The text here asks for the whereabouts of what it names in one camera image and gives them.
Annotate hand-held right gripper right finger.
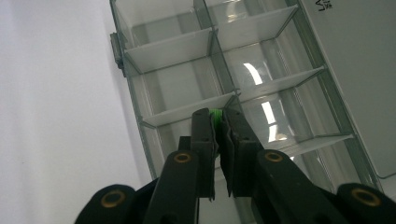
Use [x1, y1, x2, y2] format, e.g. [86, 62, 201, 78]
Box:
[219, 106, 350, 224]

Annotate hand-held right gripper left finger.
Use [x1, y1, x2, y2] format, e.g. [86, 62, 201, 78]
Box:
[141, 107, 219, 224]

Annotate green plastic wall plug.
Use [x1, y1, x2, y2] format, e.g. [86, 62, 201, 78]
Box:
[208, 107, 226, 132]

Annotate clear grey compartment organizer box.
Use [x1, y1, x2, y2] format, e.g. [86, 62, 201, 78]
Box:
[108, 0, 396, 224]

